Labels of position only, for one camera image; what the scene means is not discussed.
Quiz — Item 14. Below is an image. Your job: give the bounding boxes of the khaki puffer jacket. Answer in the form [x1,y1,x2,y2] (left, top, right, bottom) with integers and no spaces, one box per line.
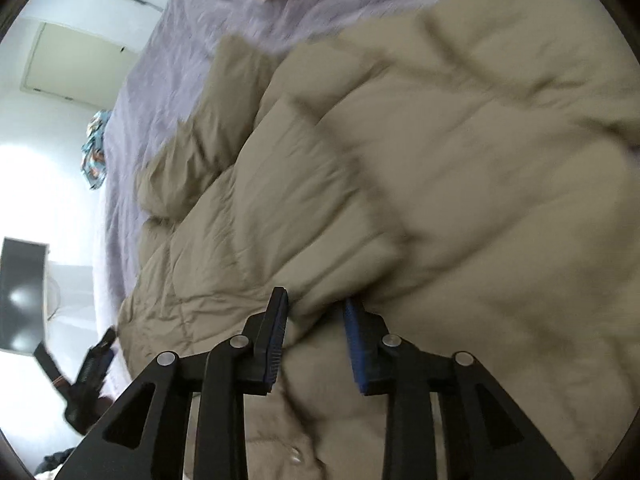
[118,0,639,479]

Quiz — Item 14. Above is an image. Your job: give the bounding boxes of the dark flat monitor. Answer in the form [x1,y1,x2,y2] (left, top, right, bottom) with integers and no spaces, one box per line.
[0,237,48,356]

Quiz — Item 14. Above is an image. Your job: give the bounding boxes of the teal patterned cloth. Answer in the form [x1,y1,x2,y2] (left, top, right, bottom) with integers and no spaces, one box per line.
[80,110,112,190]

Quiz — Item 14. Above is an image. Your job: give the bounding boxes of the white ceiling panel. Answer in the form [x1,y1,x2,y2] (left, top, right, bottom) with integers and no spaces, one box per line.
[22,24,138,110]

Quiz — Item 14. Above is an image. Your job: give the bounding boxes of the lavender plush bed blanket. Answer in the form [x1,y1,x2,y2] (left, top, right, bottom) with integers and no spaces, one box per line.
[102,0,582,306]

